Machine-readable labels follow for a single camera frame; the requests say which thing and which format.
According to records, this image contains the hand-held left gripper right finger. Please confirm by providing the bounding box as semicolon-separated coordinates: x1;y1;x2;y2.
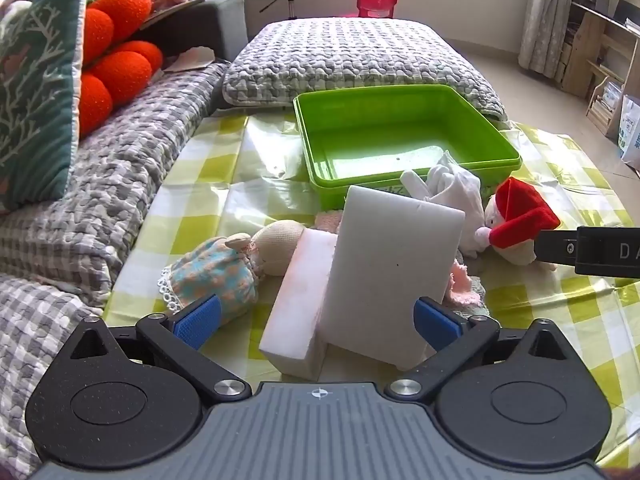
387;296;576;405

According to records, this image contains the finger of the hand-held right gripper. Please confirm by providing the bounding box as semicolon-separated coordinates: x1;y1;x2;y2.
534;229;579;265

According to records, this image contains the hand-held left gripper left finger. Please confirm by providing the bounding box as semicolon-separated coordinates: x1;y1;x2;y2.
67;294;252;405

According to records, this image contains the plush doll with red hat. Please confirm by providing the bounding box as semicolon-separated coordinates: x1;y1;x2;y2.
474;176;562;272

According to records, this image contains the rag doll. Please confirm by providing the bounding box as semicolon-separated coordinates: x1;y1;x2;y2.
159;220;307;328

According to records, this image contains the large white foam block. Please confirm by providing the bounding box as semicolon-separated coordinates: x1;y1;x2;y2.
318;185;467;371

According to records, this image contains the large white cloth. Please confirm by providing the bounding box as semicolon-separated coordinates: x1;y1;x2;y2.
400;151;487;260

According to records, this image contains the green plastic bin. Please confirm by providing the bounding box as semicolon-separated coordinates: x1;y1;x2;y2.
292;85;522;211

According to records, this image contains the yellow-green checkered tablecloth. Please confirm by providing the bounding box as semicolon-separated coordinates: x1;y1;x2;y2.
102;110;640;466

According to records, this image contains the white paper bag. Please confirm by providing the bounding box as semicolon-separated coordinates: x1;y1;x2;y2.
616;95;640;171

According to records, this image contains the grey quilted sofa cover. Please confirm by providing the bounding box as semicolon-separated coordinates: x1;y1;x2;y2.
0;57;233;480

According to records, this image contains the wooden shelf unit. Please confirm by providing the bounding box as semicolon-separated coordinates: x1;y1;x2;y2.
560;0;640;136

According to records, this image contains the grey patterned curtain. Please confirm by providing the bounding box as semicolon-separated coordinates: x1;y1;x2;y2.
517;0;583;81

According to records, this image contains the pale crumpled paper piece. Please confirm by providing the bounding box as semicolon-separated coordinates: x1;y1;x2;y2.
165;46;226;73

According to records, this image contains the orange plush toy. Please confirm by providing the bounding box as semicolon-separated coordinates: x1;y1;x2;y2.
77;0;165;137

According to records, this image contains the grey quilted cushion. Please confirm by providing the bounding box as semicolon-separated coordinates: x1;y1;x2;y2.
221;17;510;123

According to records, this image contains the teal patterned pillow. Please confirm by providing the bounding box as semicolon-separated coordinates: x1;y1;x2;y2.
0;0;87;213

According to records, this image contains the red plastic chair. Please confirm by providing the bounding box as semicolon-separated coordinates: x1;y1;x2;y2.
356;0;401;20

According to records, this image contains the thin flat board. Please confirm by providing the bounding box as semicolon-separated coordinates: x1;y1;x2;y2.
140;0;207;31

